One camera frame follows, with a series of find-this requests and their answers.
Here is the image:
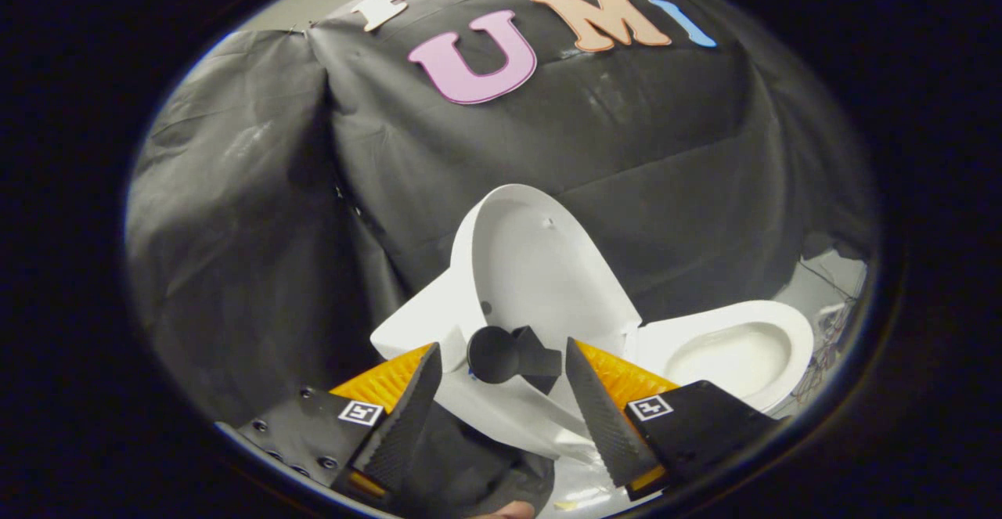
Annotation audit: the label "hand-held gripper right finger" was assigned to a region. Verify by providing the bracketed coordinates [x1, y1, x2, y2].
[565, 337, 788, 502]

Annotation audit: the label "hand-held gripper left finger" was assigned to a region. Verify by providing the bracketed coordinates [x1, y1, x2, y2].
[215, 341, 443, 500]

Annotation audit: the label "white toilet lid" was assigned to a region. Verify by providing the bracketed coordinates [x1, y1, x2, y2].
[450, 184, 644, 395]

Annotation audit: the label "white toilet seat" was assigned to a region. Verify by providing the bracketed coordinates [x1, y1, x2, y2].
[638, 300, 815, 414]

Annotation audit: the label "black backdrop cloth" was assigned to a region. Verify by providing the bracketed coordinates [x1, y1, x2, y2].
[125, 0, 878, 430]

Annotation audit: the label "tangle of floor cables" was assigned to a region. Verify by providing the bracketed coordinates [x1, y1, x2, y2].
[798, 257, 866, 395]

